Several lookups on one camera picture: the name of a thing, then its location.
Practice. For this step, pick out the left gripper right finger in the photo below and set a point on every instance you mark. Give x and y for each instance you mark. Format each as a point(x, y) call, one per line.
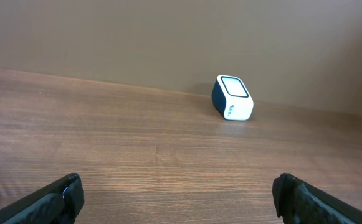
point(296, 201)

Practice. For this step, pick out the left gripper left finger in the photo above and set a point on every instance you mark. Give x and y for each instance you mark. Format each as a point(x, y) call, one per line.
point(58, 202)

